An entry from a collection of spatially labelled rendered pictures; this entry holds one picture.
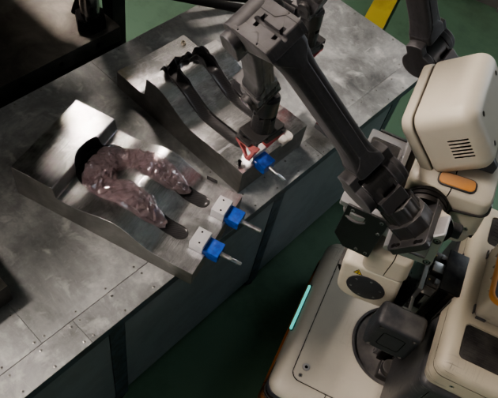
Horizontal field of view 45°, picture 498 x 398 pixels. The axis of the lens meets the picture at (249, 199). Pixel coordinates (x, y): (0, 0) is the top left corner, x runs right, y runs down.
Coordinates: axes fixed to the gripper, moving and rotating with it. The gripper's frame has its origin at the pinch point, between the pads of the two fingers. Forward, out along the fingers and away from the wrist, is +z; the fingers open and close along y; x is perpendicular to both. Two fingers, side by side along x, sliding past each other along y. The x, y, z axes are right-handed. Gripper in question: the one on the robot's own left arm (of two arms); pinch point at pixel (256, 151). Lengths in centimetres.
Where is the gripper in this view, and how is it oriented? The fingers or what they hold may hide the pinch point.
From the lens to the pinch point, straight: 156.2
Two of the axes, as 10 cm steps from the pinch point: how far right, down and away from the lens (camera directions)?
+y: -6.9, 5.2, -5.0
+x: 7.1, 6.2, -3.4
